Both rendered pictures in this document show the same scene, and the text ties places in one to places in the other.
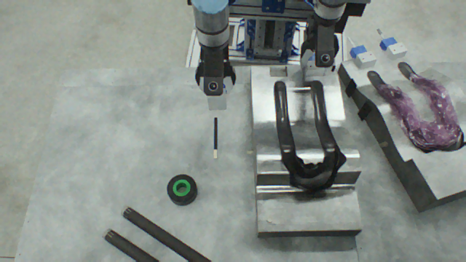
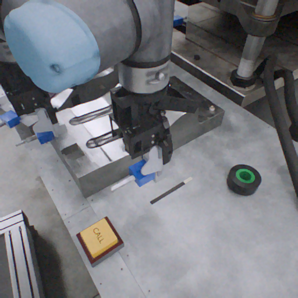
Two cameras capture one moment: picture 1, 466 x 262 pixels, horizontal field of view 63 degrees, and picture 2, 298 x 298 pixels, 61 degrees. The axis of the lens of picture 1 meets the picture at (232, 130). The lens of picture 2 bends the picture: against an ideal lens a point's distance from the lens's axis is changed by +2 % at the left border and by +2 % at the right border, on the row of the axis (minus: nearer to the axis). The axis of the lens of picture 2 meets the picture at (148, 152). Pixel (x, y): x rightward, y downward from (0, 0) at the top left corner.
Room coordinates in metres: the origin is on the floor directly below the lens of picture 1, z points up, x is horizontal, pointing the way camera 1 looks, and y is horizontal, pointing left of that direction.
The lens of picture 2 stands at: (0.80, 0.32, 1.36)
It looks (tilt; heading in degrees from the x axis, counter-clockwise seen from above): 48 degrees down; 235
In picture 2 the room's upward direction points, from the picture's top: straight up
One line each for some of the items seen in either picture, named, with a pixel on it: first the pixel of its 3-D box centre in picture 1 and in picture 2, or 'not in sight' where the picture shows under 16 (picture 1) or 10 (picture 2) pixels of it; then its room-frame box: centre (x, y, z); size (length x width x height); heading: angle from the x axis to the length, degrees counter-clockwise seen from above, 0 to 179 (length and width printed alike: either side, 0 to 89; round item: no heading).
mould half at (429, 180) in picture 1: (419, 113); (65, 76); (0.57, -0.55, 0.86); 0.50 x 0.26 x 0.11; 17
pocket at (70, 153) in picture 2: (277, 74); (74, 157); (0.72, -0.14, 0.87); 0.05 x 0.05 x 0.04; 0
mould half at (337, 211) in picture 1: (300, 140); (137, 116); (0.49, -0.19, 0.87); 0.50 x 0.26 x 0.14; 0
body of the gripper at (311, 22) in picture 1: (322, 25); (23, 82); (0.75, -0.25, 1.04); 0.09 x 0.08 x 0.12; 0
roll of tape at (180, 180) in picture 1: (182, 190); (243, 179); (0.37, 0.14, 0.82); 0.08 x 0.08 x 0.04
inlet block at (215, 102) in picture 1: (217, 85); (137, 174); (0.64, 0.04, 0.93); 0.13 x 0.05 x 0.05; 0
